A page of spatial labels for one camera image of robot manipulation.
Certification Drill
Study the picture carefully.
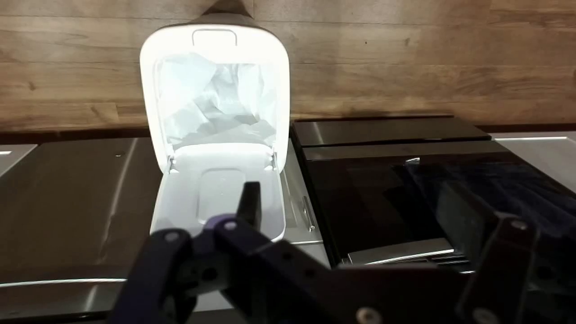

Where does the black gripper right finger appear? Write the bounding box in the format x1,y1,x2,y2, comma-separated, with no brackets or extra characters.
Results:
436,182,576,324

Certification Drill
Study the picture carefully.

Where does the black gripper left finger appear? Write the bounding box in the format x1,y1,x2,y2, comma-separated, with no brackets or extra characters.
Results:
109,180,339,324

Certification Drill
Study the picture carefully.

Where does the white bin lid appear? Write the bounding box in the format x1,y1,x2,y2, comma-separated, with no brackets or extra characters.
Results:
150,144,287,240

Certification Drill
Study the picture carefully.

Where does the white plastic trash bin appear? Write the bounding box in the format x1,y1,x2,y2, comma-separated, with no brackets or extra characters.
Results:
139,24,294,177

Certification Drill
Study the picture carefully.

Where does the white bin liner bag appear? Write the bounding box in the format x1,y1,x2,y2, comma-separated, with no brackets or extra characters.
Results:
159,54,278,148

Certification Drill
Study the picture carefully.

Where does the black oven stove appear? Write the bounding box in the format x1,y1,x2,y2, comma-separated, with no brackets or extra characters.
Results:
291,117,575,268

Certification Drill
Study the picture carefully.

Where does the stainless steel dishwasher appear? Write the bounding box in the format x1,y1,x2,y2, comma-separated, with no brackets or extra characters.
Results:
0,139,161,322

